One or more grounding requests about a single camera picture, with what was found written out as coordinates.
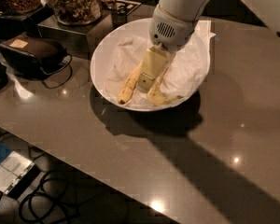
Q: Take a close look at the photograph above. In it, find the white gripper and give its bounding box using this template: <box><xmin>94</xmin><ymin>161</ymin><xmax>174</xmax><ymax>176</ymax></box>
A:
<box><xmin>137</xmin><ymin>5</ymin><xmax>198</xmax><ymax>93</ymax></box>

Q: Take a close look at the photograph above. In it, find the curved yellow banana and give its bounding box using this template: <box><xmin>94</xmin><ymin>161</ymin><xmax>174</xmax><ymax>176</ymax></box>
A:
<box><xmin>147</xmin><ymin>69</ymin><xmax>182</xmax><ymax>106</ymax></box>

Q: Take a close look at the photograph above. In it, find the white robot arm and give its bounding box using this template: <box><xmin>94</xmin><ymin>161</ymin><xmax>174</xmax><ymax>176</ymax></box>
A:
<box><xmin>149</xmin><ymin>0</ymin><xmax>280</xmax><ymax>86</ymax></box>

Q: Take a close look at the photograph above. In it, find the white paper napkin in bowl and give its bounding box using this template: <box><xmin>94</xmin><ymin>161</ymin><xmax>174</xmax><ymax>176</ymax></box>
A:
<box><xmin>105</xmin><ymin>35</ymin><xmax>209</xmax><ymax>110</ymax></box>

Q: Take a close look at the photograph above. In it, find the white bowl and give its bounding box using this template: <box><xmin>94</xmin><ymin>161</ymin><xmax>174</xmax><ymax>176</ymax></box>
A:
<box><xmin>91</xmin><ymin>18</ymin><xmax>211</xmax><ymax>112</ymax></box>

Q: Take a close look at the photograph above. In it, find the long yellow banana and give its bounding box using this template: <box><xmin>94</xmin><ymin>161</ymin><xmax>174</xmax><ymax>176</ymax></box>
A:
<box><xmin>117</xmin><ymin>63</ymin><xmax>142</xmax><ymax>105</ymax></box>

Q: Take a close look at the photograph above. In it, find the dark metal stand block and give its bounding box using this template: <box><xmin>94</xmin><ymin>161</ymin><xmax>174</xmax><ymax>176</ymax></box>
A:
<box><xmin>38</xmin><ymin>10</ymin><xmax>113</xmax><ymax>60</ymax></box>

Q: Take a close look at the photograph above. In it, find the glass jar of granola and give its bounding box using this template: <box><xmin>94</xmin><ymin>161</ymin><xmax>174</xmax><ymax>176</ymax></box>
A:
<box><xmin>49</xmin><ymin>0</ymin><xmax>102</xmax><ymax>25</ymax></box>

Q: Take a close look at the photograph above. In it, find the black vr headset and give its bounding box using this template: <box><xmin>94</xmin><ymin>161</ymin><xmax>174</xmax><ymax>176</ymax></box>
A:
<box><xmin>0</xmin><ymin>33</ymin><xmax>72</xmax><ymax>80</ymax></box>

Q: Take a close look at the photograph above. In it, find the black headset cable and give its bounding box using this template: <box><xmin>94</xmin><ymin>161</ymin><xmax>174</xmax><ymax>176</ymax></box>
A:
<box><xmin>40</xmin><ymin>53</ymin><xmax>74</xmax><ymax>90</ymax></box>

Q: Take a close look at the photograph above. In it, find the black cable on floor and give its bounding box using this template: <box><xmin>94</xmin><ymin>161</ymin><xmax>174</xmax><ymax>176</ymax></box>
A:
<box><xmin>0</xmin><ymin>124</ymin><xmax>85</xmax><ymax>224</ymax></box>

